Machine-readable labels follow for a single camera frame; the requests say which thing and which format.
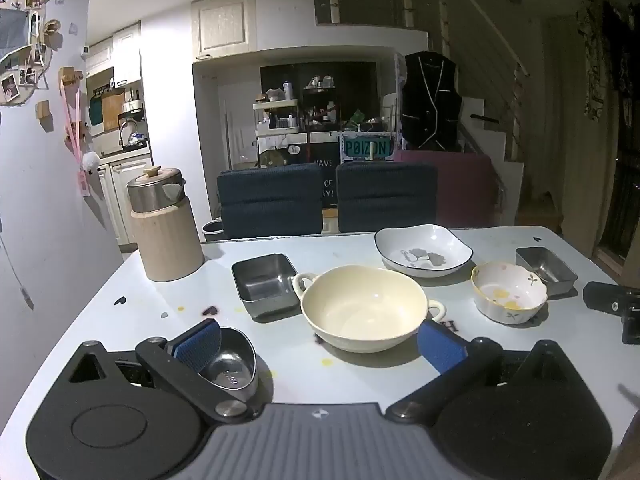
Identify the white lower kitchen cabinets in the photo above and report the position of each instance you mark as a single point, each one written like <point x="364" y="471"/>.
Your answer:
<point x="125" y="190"/>

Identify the teal sign board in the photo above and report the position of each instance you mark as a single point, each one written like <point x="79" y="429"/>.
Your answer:
<point x="367" y="149"/>

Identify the wooden trash bin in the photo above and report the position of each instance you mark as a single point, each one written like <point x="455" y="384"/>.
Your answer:
<point x="165" y="240"/>

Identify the black vest with white trim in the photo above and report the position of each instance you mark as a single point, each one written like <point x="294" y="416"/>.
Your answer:
<point x="430" y="105"/>

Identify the pink ribbon with white pompom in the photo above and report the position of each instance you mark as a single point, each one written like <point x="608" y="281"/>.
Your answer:
<point x="75" y="130"/>

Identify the black chalkboard sign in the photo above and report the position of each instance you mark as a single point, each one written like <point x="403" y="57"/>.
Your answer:
<point x="325" y="175"/>

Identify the kitchen faucet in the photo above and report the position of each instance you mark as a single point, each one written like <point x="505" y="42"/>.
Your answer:
<point x="125" y="132"/>

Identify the white plate with dark rim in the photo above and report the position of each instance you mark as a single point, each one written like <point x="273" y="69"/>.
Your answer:
<point x="425" y="246"/>

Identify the maroon chair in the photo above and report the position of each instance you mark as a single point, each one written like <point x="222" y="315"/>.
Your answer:
<point x="465" y="190"/>

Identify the dark waste bin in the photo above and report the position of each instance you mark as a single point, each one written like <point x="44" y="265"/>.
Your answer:
<point x="212" y="232"/>

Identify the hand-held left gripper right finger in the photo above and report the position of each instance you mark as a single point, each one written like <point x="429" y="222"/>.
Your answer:
<point x="441" y="350"/>

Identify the white storage rack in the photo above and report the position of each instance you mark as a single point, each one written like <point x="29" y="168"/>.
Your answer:
<point x="277" y="120"/>

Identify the dark blue chair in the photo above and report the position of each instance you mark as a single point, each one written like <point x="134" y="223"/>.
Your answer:
<point x="270" y="200"/>
<point x="385" y="195"/>

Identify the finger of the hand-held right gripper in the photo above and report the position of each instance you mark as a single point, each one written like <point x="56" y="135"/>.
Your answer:
<point x="602" y="297"/>

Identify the wooden cutting board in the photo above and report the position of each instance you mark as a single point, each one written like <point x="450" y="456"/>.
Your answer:
<point x="112" y="110"/>

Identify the patterned curtain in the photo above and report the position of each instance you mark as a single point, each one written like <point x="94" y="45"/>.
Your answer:
<point x="607" y="55"/>

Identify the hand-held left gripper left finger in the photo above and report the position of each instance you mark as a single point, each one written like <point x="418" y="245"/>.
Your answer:
<point x="200" y="344"/>

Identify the white upper cabinet door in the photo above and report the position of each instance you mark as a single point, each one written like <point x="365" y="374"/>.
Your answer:
<point x="222" y="22"/>

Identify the small heart-shaped steel bowl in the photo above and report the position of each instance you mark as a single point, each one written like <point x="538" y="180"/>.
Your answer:
<point x="232" y="371"/>

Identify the wall photo collage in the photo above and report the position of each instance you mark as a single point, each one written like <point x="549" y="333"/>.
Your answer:
<point x="25" y="60"/>

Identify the stainless steel food container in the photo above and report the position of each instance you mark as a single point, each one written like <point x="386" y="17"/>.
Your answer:
<point x="547" y="266"/>
<point x="262" y="285"/>

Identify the floral scalloped ceramic bowl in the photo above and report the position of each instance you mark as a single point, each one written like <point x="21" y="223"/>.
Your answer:
<point x="505" y="306"/>

